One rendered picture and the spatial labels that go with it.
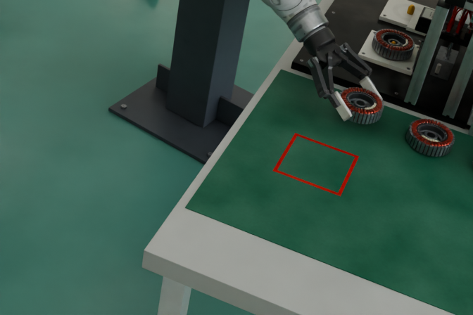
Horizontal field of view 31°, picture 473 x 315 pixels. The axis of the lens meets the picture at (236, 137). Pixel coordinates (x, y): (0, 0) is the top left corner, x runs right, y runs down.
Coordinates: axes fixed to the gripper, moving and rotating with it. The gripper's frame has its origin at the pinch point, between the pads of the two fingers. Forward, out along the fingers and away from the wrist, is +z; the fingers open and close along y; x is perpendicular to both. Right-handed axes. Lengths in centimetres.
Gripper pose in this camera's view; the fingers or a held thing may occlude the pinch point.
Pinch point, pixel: (359, 103)
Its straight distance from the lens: 211.5
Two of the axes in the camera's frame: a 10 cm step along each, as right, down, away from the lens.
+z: 5.2, 8.4, -1.2
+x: 4.7, -4.1, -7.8
